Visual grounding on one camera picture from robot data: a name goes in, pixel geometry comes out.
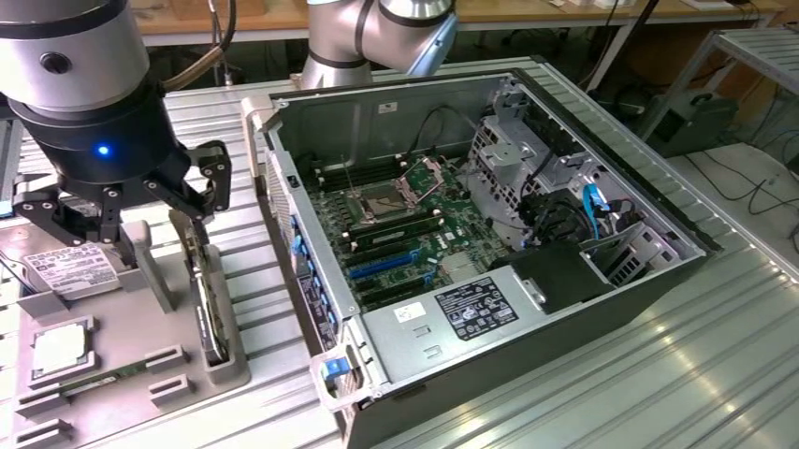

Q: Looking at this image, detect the RAM stick with black chips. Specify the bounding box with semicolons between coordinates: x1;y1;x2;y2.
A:
352;219;445;250

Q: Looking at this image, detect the silver CPU chip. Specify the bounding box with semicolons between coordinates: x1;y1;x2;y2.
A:
31;326;88;371

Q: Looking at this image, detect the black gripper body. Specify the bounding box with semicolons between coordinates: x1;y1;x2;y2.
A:
9;77;192;196

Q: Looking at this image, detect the blue expansion slot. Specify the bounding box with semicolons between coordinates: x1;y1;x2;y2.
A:
348;250;419;281

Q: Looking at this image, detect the black looped case wire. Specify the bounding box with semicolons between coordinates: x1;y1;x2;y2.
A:
416;105;480;161

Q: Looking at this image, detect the blue disk wire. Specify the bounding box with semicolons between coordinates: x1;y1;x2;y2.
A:
581;181;611;242

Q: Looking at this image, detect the metal disk bay cage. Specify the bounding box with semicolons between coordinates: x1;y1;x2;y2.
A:
464;114;601;235

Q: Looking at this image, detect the green motherboard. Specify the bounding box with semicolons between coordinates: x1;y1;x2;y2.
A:
304;153;519;312

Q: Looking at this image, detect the CPU socket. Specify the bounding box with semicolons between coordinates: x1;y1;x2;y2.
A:
355;184;427;226

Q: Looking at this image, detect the grey parts rack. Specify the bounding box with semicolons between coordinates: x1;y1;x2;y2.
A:
0;219;252;449

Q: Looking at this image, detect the black air shroud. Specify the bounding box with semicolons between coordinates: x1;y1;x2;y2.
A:
489;240;616;315

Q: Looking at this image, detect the open black PC case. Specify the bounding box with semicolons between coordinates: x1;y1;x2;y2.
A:
240;67;725;449

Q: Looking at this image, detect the grey power supply unit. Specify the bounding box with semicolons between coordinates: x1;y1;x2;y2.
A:
360;268;552;383

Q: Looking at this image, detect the black box device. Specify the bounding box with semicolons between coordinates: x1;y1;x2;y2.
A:
648;91;741;158

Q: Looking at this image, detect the graphics card with metal bracket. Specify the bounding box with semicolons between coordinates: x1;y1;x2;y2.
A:
167;210;236;369

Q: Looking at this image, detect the silver hard disk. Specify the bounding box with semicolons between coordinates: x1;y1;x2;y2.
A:
0;224;127;301

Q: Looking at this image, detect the metal slat frame table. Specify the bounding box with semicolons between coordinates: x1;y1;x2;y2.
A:
639;27;799;160

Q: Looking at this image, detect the green RAM stick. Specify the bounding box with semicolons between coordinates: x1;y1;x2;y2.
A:
59;364;151;395

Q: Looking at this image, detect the metal socket cover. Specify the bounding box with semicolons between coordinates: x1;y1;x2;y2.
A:
396;156;456;197

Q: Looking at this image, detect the beige arm cable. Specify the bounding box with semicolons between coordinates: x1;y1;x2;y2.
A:
161;0;240;90

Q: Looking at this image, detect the wooden desk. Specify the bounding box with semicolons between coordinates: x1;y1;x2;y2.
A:
133;0;799;36

